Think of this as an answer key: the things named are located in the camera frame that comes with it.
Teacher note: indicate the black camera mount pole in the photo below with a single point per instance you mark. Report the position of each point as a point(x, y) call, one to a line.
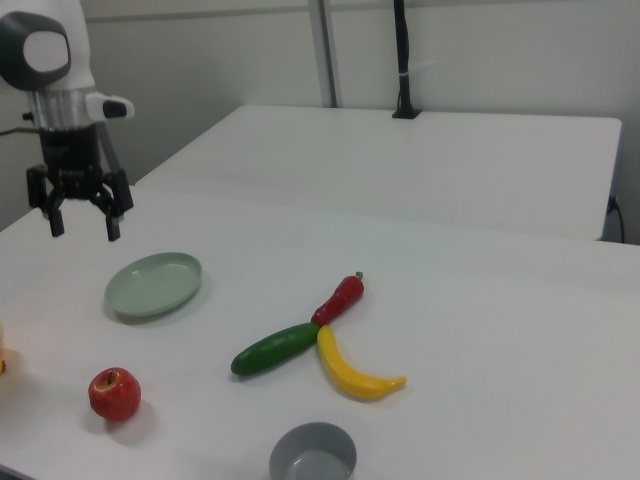
point(402, 50)

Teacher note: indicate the red toy chili pepper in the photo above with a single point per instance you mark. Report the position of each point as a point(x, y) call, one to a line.
point(340, 300)

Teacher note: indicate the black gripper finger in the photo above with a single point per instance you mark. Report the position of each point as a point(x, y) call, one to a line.
point(113, 225)
point(56, 220)

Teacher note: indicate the white rectangular table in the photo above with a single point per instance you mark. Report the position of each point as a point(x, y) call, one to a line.
point(400, 170)

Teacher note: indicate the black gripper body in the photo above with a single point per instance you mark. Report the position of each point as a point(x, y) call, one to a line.
point(70, 155)

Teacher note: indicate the green toy cucumber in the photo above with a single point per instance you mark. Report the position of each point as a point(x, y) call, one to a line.
point(275, 349)

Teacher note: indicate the red apple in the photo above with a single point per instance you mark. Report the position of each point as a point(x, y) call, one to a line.
point(115, 395)

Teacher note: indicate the pale green plate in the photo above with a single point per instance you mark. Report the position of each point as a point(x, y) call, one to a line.
point(152, 285)

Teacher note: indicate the grey bowl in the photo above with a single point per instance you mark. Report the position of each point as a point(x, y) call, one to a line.
point(295, 447)

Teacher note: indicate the yellow toy banana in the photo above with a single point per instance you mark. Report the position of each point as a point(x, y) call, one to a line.
point(345, 375)

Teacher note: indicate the grey partition frame post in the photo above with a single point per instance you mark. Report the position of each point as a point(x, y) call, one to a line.
point(330, 50)
point(109, 147)

